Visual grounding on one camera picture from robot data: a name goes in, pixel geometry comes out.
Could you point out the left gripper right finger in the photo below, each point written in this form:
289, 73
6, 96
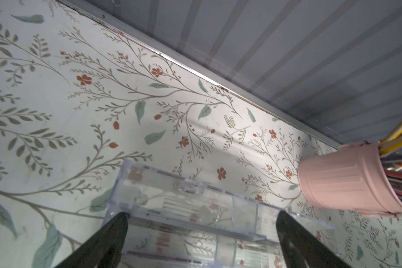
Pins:
301, 249

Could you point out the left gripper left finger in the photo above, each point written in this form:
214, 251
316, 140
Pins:
104, 248

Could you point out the clear acrylic card organizer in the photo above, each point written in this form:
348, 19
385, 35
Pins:
180, 223

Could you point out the pink pencil cup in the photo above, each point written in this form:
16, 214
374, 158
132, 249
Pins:
350, 179

